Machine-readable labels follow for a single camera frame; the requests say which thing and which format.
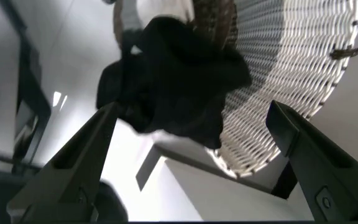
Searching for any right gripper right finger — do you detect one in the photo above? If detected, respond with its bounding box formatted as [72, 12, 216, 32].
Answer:
[265, 100, 358, 223]

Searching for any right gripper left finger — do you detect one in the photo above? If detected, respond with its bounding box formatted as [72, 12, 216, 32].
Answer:
[6, 101, 119, 223]

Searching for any black short-sleeved shirt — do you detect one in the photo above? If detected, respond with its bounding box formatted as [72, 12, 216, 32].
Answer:
[95, 16, 253, 151]

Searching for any white laundry basket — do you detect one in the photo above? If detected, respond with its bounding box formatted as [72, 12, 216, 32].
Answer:
[112, 0, 358, 180]

